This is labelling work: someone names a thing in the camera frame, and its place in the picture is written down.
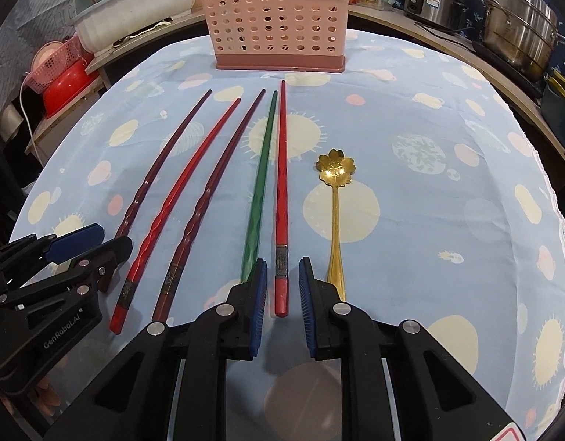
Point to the stainless steel steamer pot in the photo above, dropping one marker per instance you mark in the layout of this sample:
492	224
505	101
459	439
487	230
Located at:
516	32

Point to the curved wooden counter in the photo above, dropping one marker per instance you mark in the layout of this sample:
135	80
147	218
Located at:
126	55

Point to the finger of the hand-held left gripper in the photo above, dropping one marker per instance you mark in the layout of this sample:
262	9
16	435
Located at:
76	239
94	266

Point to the pink perforated utensil holder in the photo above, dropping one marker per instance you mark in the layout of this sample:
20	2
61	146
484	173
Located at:
264	23

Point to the dark brown chopstick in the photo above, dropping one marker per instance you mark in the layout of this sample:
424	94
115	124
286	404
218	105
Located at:
161	308

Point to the person's left hand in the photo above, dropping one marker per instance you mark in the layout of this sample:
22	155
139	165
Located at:
48	395

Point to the black induction cooktop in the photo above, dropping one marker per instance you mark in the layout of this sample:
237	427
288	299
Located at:
493	62

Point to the red chopstick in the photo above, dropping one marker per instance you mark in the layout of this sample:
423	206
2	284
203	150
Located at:
118	319
281	294

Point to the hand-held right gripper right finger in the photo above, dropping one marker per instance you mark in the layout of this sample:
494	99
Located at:
305	303

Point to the clear food container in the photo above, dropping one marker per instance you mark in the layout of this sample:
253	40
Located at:
374	0

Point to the green chopstick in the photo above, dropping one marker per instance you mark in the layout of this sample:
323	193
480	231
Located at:
255	220

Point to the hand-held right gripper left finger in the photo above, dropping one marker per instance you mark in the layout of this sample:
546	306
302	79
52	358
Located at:
259	294

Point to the white ladle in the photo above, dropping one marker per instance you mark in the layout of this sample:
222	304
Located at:
158	23

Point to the dark maroon chopstick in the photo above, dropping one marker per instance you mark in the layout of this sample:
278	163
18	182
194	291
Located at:
134	197

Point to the white dish drainer teal lid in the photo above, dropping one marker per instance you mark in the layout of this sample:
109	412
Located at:
126	23

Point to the gold flower spoon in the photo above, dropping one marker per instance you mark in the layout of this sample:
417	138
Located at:
336	165

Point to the wooden cabinet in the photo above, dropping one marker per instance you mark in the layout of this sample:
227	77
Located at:
57	133

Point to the pink plastic basket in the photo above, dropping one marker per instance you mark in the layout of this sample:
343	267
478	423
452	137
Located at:
43	62

